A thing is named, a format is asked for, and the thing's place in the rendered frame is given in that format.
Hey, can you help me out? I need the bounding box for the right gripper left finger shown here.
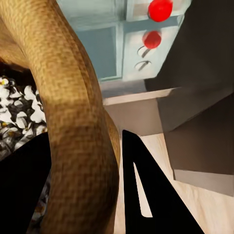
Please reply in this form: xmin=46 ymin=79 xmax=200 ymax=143
xmin=0 ymin=132 xmax=52 ymax=234

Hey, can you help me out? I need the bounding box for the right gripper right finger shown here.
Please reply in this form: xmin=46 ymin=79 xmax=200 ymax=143
xmin=121 ymin=130 xmax=204 ymax=234

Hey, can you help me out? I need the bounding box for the popcorn bag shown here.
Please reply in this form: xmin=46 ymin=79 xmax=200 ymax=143
xmin=0 ymin=0 xmax=120 ymax=234

